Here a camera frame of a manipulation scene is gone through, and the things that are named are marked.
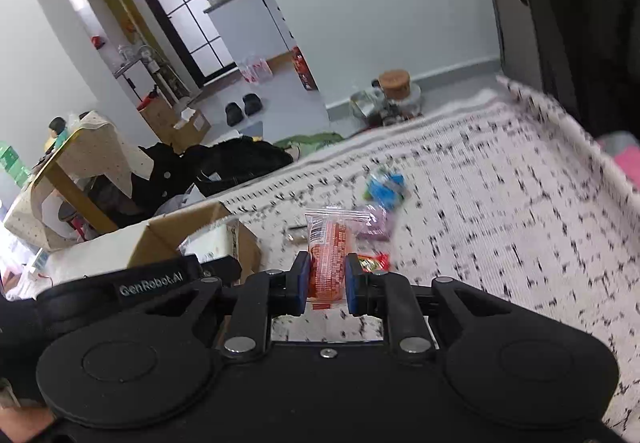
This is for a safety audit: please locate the black slipper right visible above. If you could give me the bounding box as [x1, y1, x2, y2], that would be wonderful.
[242, 93, 264, 116]

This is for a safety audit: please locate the red candy packet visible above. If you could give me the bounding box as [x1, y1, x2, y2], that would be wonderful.
[358, 252, 390, 274]

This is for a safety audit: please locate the glass jar with foil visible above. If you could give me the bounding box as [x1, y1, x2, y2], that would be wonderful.
[349, 87, 386, 125]

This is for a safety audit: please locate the green floor mat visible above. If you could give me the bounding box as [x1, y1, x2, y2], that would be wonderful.
[273, 132, 344, 160]

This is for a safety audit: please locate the black bag on floor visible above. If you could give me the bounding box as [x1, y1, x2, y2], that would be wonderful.
[183, 136, 294, 197]

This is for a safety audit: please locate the brown cardboard box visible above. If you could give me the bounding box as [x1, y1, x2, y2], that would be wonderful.
[44, 202, 262, 285]

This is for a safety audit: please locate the wooden side table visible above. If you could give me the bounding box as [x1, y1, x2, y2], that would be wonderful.
[3, 112, 154, 251]

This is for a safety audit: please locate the black slipper left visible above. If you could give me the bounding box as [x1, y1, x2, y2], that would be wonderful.
[224, 102, 244, 127]

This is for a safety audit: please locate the white black patterned bed blanket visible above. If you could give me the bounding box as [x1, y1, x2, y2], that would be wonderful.
[220, 76, 639, 442]

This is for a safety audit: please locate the wooden lid jar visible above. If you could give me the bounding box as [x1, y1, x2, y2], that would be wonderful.
[378, 70, 421, 105]

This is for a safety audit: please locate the orange snack packet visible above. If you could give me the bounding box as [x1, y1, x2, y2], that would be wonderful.
[305, 207, 369, 310]

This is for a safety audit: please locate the black slipper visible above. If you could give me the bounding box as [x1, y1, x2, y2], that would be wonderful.
[242, 93, 264, 116]
[224, 102, 244, 127]

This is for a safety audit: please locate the blue green small packet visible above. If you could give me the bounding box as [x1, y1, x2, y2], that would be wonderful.
[363, 168, 406, 211]

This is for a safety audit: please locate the purple round snack packet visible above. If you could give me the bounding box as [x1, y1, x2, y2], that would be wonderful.
[355, 204, 395, 241]

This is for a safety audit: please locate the small silver brown bar packet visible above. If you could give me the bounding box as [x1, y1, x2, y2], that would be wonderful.
[283, 224, 308, 245]

